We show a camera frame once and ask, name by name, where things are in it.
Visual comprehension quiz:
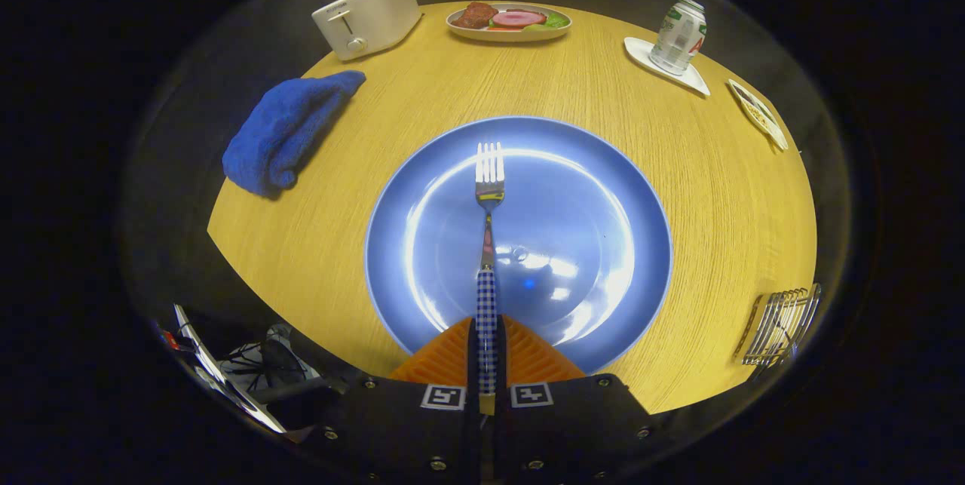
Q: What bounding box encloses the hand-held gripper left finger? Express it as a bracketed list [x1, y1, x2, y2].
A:
[313, 317, 479, 485]

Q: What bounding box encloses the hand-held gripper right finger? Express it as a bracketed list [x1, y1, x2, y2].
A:
[496, 315, 658, 485]

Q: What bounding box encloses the fork with blue checked handle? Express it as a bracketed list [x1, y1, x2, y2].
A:
[473, 141, 507, 416]

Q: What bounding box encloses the blue round plate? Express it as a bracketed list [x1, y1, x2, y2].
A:
[365, 115, 674, 376]

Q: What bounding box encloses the blue folded towel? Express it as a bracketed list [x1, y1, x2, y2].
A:
[222, 70, 367, 199]

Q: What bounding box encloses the white divided dish with beans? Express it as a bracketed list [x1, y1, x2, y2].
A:
[727, 78, 789, 152]

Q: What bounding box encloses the white square coaster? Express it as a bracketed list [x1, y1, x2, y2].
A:
[623, 36, 711, 97]

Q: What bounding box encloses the grey plate with food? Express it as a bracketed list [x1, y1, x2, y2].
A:
[446, 1, 573, 43]

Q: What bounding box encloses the white and green drink can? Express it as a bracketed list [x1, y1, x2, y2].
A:
[649, 0, 708, 77]

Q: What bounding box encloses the pink ham slice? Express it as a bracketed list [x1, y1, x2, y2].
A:
[492, 10, 548, 28]

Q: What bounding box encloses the white toaster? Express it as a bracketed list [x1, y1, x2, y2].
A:
[311, 0, 423, 62]

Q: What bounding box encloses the brown meat piece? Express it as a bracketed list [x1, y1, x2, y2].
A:
[452, 2, 499, 30]

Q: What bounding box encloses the metal wire drying rack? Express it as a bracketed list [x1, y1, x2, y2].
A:
[731, 283, 823, 382]

